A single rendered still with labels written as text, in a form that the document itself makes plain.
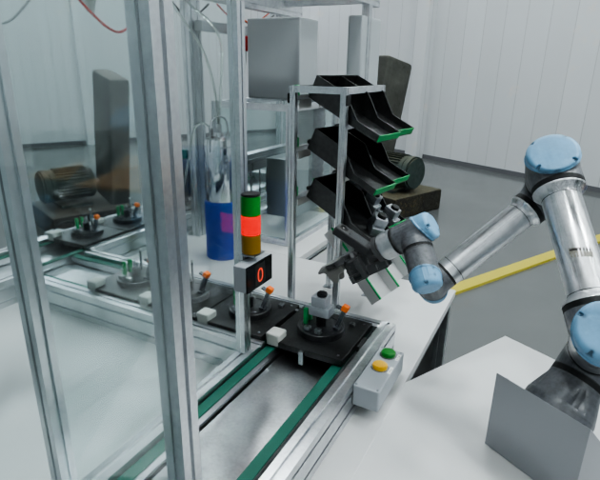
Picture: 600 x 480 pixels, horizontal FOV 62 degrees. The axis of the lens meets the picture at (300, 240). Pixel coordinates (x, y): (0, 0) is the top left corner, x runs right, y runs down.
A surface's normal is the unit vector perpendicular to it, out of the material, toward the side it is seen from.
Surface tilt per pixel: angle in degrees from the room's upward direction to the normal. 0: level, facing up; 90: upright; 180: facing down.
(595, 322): 56
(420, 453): 0
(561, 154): 42
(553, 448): 90
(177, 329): 90
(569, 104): 90
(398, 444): 0
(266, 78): 90
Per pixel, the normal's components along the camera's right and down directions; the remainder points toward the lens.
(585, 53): -0.82, 0.18
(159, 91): 0.88, 0.17
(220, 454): 0.02, -0.95
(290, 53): -0.47, 0.29
